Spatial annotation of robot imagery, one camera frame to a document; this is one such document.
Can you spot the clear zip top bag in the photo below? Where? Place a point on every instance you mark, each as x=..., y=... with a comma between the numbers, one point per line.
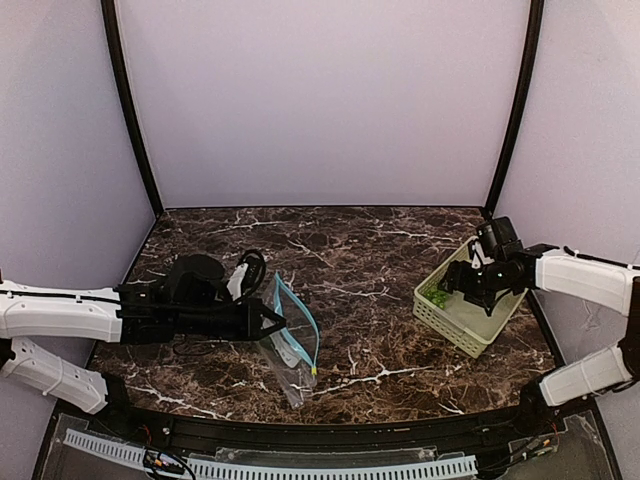
x=292, y=351

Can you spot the bunch of green grapes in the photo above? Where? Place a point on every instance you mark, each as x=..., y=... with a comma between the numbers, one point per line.
x=437, y=297

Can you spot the black left corner post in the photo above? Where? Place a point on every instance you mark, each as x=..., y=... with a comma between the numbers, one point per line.
x=127, y=104

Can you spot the black front table rail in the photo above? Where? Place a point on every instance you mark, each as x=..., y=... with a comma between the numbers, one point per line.
x=471, y=433

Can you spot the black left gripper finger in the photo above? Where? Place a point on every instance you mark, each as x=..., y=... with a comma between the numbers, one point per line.
x=271, y=317
x=266, y=331

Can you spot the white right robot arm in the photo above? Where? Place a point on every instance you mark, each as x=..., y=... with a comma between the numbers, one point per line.
x=598, y=283

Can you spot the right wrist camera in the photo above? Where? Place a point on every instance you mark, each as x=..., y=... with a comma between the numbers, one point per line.
x=496, y=240

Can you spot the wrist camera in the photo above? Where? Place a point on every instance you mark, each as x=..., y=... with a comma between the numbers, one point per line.
x=248, y=275
x=496, y=240

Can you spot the white slotted cable duct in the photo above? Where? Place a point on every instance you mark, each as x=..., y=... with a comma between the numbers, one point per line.
x=228, y=463

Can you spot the black corner frame post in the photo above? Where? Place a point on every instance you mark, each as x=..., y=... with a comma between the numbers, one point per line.
x=525, y=74

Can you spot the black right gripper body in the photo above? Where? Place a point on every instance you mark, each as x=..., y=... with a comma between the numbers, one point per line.
x=470, y=281

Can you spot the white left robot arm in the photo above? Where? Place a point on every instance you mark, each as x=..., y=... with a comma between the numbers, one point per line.
x=125, y=315

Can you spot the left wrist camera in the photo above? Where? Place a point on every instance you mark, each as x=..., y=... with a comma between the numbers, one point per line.
x=248, y=275

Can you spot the cream perforated plastic basket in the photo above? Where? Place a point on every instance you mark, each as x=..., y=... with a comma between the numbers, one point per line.
x=464, y=324

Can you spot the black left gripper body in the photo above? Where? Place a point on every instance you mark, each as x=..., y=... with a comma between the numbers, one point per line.
x=245, y=321

